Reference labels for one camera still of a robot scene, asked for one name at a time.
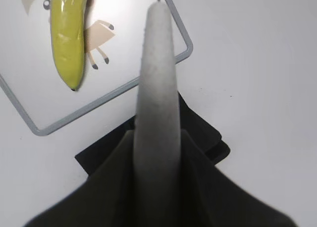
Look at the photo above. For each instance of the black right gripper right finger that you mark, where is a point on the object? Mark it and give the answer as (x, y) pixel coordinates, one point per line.
(210, 199)

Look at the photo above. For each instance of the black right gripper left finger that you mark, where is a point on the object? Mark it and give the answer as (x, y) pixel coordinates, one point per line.
(106, 199)

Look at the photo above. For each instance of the white-handled kitchen knife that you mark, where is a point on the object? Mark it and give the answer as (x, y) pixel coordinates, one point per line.
(157, 136)

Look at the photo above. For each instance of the yellow plastic banana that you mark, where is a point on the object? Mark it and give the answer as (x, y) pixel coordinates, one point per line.
(67, 39)

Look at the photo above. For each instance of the black knife stand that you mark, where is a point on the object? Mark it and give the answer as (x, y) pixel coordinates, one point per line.
(206, 137)

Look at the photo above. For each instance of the grey-rimmed white cutting board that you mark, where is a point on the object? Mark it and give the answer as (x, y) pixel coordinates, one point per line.
(115, 32)

